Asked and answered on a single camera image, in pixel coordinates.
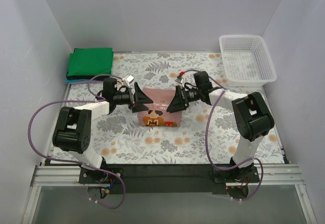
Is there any pink t shirt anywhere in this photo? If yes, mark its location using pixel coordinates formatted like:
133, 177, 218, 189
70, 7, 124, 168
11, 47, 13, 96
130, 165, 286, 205
138, 88, 182, 127

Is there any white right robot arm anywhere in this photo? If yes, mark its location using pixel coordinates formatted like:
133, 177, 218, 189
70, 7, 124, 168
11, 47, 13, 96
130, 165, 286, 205
167, 71, 275, 182

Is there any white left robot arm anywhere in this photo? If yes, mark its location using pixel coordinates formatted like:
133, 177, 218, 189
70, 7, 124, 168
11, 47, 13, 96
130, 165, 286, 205
52, 76, 153, 183

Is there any floral patterned table mat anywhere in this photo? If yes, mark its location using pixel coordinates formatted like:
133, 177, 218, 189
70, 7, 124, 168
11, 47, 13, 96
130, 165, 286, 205
50, 52, 285, 165

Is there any green folded t shirt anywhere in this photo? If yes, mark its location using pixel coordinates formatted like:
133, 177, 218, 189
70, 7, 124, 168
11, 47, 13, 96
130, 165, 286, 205
67, 47, 114, 78

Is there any dark folded t shirt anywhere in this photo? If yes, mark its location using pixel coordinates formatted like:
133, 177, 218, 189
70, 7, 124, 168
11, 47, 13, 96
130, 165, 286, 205
66, 74, 108, 81

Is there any white plastic basket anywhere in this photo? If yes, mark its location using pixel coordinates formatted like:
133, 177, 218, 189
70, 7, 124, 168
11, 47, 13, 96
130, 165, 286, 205
219, 35, 277, 87

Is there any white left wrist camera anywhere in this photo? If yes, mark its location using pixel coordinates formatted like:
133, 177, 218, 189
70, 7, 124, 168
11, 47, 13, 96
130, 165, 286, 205
122, 75, 134, 88

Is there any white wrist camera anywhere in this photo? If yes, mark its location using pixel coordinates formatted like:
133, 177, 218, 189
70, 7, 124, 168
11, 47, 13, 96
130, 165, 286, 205
122, 75, 134, 88
175, 72, 185, 87

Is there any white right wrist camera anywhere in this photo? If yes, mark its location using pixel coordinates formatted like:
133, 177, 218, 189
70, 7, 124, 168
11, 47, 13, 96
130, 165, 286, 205
175, 72, 185, 87

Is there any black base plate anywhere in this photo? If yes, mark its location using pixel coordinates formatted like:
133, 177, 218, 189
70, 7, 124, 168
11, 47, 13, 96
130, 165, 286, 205
79, 164, 259, 195

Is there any aluminium frame rail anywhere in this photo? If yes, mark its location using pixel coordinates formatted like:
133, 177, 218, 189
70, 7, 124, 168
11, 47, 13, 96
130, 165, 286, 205
22, 164, 315, 223

